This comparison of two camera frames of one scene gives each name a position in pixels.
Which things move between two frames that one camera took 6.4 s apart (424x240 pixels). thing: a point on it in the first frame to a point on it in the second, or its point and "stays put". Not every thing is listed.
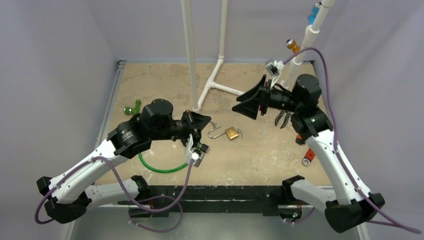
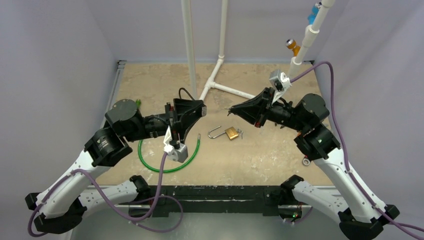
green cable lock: (147, 168) stays put
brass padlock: (231, 133) stays put
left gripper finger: (200, 121) to (189, 110)
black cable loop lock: (204, 147) to (188, 107)
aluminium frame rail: (104, 128) stays put
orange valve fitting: (291, 44) stays put
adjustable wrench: (308, 157) stays put
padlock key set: (241, 132) stays put
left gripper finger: (204, 147) to (184, 128)
